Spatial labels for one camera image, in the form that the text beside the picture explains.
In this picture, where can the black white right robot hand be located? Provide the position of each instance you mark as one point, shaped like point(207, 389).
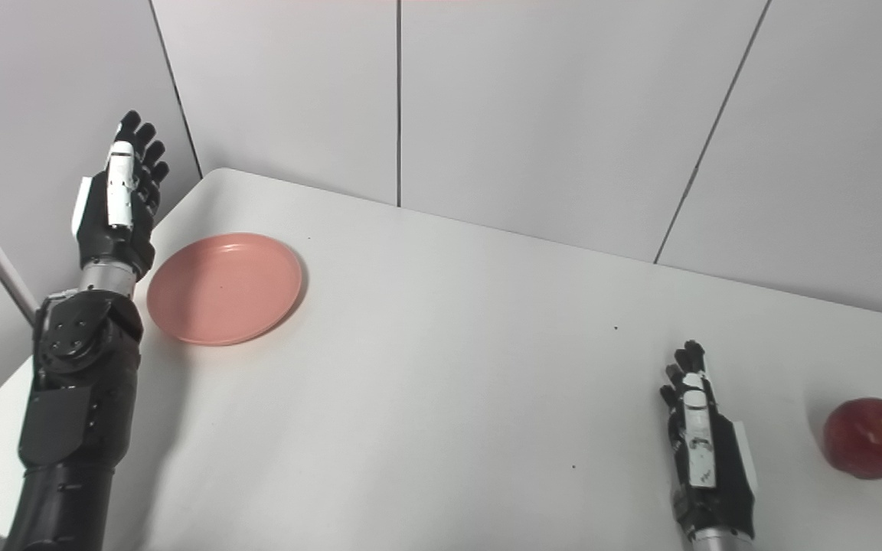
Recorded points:
point(705, 467)

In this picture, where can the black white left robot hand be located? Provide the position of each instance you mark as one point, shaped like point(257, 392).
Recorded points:
point(115, 222)

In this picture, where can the pink round plate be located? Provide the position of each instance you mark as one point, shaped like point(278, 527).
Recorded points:
point(223, 291)

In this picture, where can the red apple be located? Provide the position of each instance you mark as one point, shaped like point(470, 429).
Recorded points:
point(870, 440)

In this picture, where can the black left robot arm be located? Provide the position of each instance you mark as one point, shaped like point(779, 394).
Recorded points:
point(77, 398)

